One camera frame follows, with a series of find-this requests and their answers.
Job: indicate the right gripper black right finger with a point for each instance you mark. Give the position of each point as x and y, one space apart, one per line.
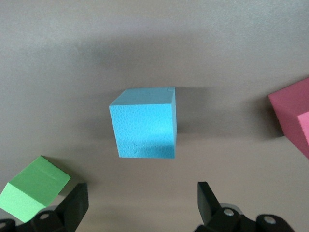
210 212

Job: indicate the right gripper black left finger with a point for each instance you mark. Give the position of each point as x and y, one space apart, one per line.
72 207

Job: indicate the green foam cube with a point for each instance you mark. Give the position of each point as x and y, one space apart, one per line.
31 188

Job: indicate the red foam cube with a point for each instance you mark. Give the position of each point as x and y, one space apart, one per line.
287 116

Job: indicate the blue foam cube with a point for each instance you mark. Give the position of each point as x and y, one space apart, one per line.
144 125

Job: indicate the brown paper table cover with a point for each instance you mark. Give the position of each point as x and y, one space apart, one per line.
154 36

